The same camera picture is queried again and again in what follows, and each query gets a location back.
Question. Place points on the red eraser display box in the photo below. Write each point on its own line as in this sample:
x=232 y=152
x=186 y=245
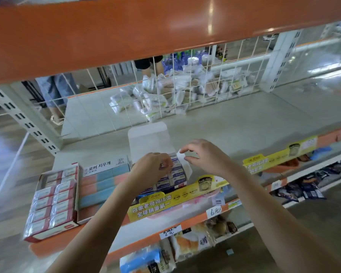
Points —
x=51 y=201

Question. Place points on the blue white eraser box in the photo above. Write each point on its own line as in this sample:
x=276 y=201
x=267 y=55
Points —
x=148 y=139

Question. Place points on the yellow price label strip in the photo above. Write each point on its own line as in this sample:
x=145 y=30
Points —
x=281 y=153

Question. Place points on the person's right forearm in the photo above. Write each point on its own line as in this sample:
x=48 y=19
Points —
x=290 y=224

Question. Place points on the snack packets on lower shelf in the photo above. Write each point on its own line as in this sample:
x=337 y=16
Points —
x=173 y=197

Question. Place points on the person's right hand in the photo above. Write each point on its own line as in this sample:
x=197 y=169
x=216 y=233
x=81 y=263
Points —
x=207 y=157

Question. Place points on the person's left hand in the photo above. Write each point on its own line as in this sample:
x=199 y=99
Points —
x=149 y=170

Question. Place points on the box of pink-blue erasers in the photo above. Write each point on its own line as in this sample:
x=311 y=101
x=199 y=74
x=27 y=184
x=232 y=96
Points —
x=102 y=182

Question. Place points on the blue small snack packet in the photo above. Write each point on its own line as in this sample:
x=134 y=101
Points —
x=321 y=151

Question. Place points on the pile of white packets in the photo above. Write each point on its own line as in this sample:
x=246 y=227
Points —
x=182 y=88

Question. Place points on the person's left forearm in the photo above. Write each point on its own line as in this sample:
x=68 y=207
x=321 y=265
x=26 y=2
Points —
x=94 y=236

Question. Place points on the row of blue bottles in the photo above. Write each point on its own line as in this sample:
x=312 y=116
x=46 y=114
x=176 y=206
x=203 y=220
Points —
x=187 y=59

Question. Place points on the white orange metal shelf unit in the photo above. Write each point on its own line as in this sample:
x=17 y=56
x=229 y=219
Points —
x=159 y=28

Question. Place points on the blue paper scrap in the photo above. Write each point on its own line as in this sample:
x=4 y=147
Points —
x=230 y=251

